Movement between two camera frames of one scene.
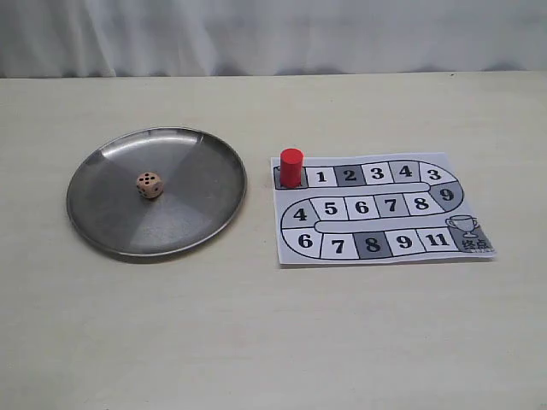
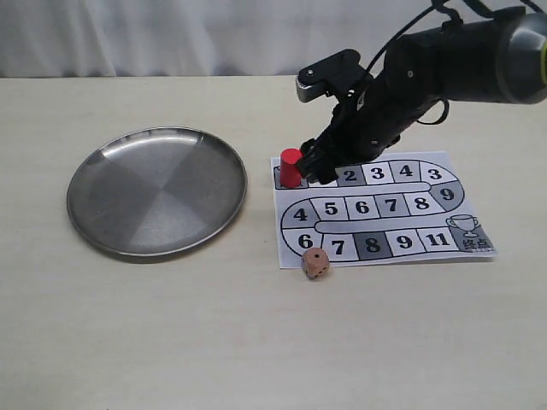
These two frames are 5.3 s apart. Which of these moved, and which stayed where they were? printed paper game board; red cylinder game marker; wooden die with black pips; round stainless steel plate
Moved: wooden die with black pips
Stayed: round stainless steel plate; red cylinder game marker; printed paper game board
